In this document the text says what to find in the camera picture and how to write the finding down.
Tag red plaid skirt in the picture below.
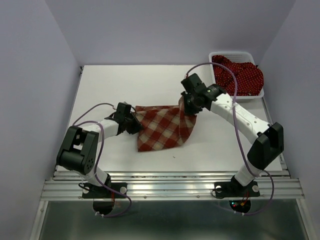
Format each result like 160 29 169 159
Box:
135 97 197 152

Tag red polka dot skirt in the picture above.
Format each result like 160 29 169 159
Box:
212 55 264 96

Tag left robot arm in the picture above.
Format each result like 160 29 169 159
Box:
56 102 143 199

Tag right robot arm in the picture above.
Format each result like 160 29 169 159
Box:
181 73 284 197

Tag white plastic basket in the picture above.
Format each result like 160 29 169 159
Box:
208 51 264 101

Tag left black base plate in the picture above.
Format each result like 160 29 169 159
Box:
78 182 127 199

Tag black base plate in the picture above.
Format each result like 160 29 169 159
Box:
211 181 260 199
78 182 127 199

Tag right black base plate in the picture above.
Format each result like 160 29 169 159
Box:
211 181 260 199

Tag aluminium mounting rail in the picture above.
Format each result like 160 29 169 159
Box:
40 170 305 201

